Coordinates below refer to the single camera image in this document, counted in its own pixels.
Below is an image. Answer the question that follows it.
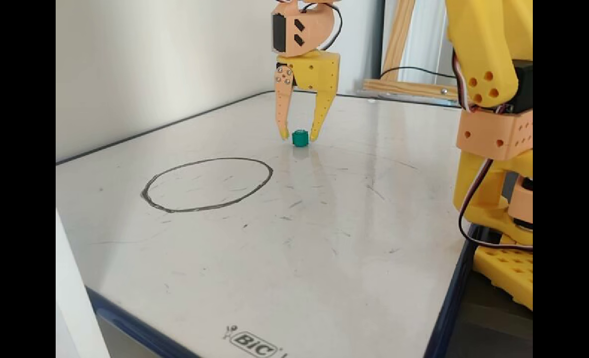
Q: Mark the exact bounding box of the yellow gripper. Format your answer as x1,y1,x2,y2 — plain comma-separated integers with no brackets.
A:
275,50,340,142

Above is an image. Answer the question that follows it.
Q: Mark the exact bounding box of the white dry-erase board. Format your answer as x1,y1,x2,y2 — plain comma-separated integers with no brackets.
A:
56,90,479,358

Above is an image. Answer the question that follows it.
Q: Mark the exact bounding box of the tall white panel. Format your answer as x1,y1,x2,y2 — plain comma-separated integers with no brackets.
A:
56,209,111,358

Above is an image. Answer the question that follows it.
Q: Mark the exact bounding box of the thin wrist servo cable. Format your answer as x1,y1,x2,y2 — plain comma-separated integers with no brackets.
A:
302,0,343,51

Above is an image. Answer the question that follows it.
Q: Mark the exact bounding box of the thin black cable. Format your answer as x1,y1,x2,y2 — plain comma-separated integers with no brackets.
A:
380,66,457,80

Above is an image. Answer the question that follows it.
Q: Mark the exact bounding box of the wooden frame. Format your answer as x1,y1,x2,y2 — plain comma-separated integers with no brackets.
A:
363,0,461,100

